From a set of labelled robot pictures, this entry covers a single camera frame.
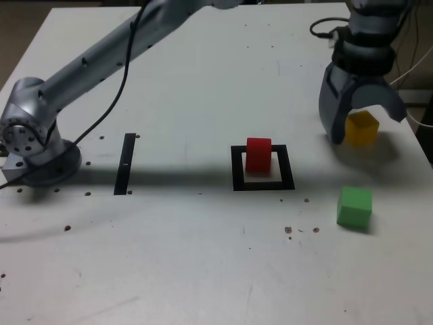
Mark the green cube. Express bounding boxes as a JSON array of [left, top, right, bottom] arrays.
[[336, 186, 373, 230]]

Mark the yellow cube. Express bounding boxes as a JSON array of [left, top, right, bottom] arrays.
[[344, 110, 380, 148]]

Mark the red cube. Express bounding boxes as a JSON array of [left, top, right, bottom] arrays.
[[245, 137, 273, 173]]

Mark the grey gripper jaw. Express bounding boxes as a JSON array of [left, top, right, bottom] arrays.
[[350, 76, 407, 124], [319, 62, 360, 146]]

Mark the white background cable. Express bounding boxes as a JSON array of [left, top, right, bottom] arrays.
[[388, 43, 433, 129]]

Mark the black hanging background cable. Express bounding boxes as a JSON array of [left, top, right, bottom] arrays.
[[395, 3, 422, 81]]

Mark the black tape strip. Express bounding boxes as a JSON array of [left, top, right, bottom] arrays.
[[113, 133, 136, 196]]

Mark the black tape square outline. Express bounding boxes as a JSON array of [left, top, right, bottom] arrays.
[[230, 144, 296, 192]]

